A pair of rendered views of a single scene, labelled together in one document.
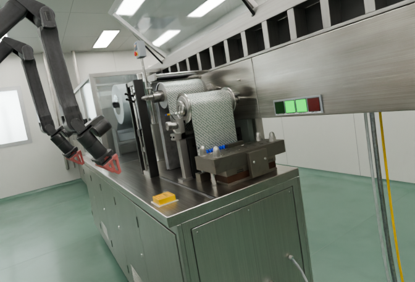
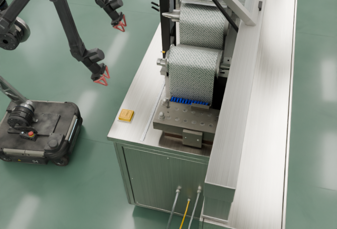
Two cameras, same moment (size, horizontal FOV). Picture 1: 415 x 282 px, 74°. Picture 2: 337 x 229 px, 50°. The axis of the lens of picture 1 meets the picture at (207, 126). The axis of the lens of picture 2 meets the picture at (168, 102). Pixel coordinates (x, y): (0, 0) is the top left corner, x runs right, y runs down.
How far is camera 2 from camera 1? 1.57 m
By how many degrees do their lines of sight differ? 59
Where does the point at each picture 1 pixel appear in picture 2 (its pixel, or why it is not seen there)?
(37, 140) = not seen: outside the picture
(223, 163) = (161, 126)
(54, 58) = (61, 16)
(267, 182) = (188, 154)
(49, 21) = not seen: outside the picture
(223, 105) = (203, 74)
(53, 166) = not seen: outside the picture
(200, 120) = (176, 76)
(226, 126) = (202, 89)
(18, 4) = not seen: outside the picture
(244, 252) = (160, 171)
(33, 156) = not seen: outside the picture
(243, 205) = (163, 155)
